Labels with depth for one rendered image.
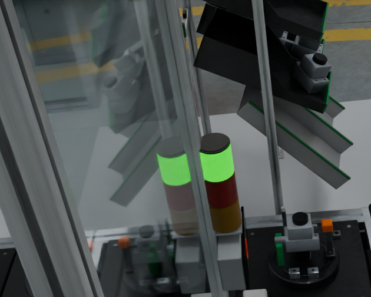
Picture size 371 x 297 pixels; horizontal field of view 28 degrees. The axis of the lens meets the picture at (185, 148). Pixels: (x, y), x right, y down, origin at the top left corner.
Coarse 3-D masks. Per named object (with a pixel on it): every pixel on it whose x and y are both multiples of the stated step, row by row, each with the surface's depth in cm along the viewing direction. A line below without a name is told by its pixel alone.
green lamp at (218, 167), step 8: (224, 152) 106; (208, 160) 106; (216, 160) 106; (224, 160) 106; (232, 160) 108; (208, 168) 107; (216, 168) 106; (224, 168) 107; (232, 168) 108; (208, 176) 108; (216, 176) 107; (224, 176) 108
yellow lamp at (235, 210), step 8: (216, 208) 111; (224, 208) 111; (232, 208) 111; (216, 216) 112; (224, 216) 112; (232, 216) 112; (240, 216) 114; (216, 224) 113; (224, 224) 113; (232, 224) 113; (240, 224) 114; (224, 232) 114
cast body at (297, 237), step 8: (288, 216) 141; (296, 216) 139; (304, 216) 139; (288, 224) 139; (296, 224) 138; (304, 224) 138; (288, 232) 139; (296, 232) 138; (304, 232) 138; (312, 232) 141; (280, 240) 142; (288, 240) 140; (296, 240) 140; (304, 240) 140; (312, 240) 139; (288, 248) 141; (296, 248) 141; (304, 248) 141; (312, 248) 140
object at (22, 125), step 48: (0, 0) 33; (0, 48) 33; (0, 96) 34; (0, 144) 36; (48, 144) 38; (0, 192) 37; (48, 192) 37; (48, 240) 39; (48, 288) 41; (96, 288) 44
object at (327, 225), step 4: (324, 220) 140; (328, 220) 140; (324, 224) 139; (328, 224) 139; (332, 224) 139; (316, 228) 141; (320, 228) 140; (324, 228) 139; (328, 228) 139; (332, 228) 139; (316, 232) 140; (320, 232) 140; (324, 232) 140; (328, 232) 140; (328, 236) 141; (328, 240) 141; (328, 244) 142; (332, 244) 142; (328, 248) 142; (332, 248) 142; (328, 252) 143; (332, 252) 143
